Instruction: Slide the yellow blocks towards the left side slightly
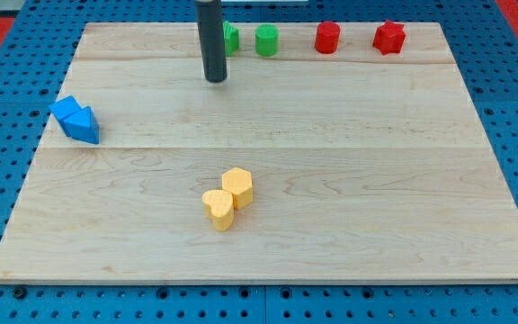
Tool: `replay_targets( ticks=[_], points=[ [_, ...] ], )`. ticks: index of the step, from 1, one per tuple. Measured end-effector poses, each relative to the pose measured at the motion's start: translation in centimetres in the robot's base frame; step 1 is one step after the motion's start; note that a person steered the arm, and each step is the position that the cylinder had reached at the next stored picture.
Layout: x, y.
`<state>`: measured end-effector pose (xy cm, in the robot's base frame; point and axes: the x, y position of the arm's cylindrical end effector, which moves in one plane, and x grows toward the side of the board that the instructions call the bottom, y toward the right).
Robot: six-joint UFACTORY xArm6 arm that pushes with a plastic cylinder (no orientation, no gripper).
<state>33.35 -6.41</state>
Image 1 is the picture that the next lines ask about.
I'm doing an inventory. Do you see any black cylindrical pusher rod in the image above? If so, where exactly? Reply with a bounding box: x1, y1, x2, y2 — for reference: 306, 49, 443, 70
194, 0, 228, 83

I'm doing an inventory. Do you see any green star block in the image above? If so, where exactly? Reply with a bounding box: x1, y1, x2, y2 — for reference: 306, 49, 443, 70
223, 21, 240, 57

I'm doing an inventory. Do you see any green cylinder block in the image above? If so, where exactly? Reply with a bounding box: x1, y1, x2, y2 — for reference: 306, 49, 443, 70
255, 23, 279, 57

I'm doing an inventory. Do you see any red cylinder block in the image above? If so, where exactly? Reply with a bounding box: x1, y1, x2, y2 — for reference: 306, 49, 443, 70
315, 21, 341, 54

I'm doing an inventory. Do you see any blue triangle block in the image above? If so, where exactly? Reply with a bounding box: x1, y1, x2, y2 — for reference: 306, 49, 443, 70
64, 106, 100, 144

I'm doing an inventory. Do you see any yellow hexagon block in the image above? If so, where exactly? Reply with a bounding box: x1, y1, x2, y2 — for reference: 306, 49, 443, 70
221, 167, 254, 210

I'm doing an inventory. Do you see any blue cube block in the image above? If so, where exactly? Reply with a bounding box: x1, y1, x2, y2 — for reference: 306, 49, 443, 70
49, 95, 81, 137

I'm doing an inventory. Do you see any red star block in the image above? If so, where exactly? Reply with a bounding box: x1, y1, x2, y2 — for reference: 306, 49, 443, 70
372, 20, 406, 55

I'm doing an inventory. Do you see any wooden board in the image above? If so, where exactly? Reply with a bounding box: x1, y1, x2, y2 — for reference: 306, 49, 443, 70
0, 22, 518, 285

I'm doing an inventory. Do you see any yellow heart block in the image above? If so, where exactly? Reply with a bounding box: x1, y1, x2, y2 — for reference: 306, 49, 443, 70
201, 189, 234, 231

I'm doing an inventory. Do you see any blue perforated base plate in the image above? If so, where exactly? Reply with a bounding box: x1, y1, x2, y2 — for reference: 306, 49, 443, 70
0, 0, 518, 323

